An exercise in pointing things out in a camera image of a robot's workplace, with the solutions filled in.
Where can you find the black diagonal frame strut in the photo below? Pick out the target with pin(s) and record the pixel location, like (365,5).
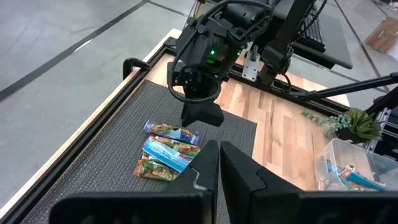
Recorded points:
(357,85)

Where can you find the bright blue wrapper granola bar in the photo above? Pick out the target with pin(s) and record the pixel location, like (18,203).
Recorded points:
(168,157)
(331,169)

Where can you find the brown cardboard box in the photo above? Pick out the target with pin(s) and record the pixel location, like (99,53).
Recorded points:
(384,37)

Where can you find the black equipment cart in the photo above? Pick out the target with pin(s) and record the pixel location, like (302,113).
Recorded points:
(332,40)

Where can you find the black aluminium table frame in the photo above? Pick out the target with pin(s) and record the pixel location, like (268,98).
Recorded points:
(99,124)

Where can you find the silver metal mounting bracket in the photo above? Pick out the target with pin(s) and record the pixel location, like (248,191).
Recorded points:
(250,67)

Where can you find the gray woven placemat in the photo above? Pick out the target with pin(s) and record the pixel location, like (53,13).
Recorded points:
(109,155)

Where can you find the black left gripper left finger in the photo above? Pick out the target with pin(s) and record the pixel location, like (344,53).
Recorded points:
(186,202)

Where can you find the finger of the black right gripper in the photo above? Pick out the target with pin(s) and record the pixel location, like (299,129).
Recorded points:
(213,115)
(192,115)

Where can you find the artificial green succulent plant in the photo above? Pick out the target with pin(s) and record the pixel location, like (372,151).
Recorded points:
(363,124)

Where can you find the translucent plastic storage bin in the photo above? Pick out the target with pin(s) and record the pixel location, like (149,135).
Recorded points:
(342,149)

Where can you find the purple-label Chewy granola bar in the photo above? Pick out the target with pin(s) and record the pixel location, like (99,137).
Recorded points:
(171,132)

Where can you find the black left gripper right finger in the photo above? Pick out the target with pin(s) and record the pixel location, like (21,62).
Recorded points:
(248,199)

